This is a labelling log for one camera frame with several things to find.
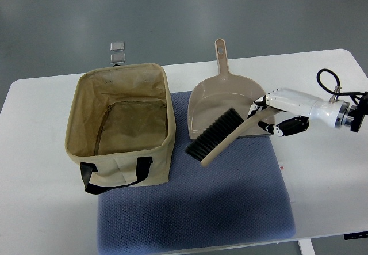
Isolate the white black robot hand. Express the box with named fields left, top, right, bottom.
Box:
left=248, top=88, right=356, bottom=136

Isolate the pink hand broom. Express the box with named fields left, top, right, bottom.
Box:
left=185, top=107, right=281, bottom=167

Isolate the yellow fabric bag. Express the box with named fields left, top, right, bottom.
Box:
left=65, top=63, right=176, bottom=195

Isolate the blue quilted mat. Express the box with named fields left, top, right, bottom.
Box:
left=97, top=92, right=296, bottom=254

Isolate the pink dustpan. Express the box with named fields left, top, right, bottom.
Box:
left=187, top=39, right=266, bottom=140

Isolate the black table control panel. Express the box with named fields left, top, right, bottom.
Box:
left=343, top=231, right=368, bottom=241

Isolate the white table leg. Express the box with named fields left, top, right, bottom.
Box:
left=297, top=239, right=316, bottom=255

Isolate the lower clear floor plate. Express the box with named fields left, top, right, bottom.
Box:
left=110, top=52, right=125, bottom=64

